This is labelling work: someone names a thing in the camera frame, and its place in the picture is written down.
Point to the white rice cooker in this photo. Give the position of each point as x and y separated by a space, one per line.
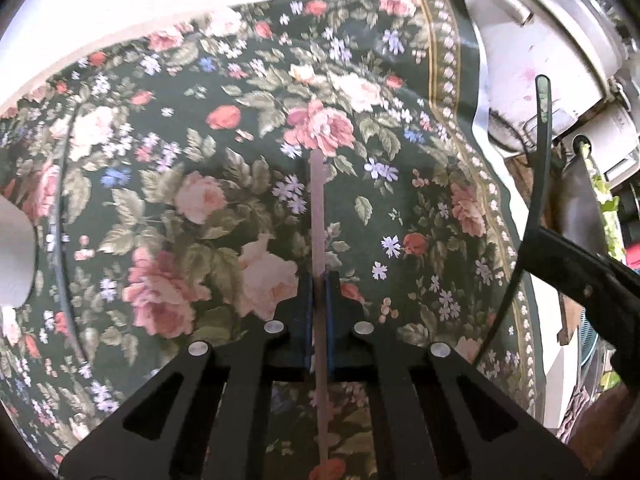
530 50

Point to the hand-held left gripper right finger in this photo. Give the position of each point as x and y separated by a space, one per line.
331 320

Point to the floral tablecloth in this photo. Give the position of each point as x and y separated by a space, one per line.
200 135

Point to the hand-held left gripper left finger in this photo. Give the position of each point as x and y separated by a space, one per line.
306 320

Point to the green patterned cloth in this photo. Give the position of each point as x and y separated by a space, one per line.
609 210

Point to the dark blue chopstick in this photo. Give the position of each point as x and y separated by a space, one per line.
541 150

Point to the dark brown wooden object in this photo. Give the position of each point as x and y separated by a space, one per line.
575 195

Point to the pink chopstick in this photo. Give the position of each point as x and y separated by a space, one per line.
318 220

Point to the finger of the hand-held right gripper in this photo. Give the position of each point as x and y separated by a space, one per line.
565 257

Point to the white cup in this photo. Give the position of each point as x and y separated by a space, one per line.
15 255

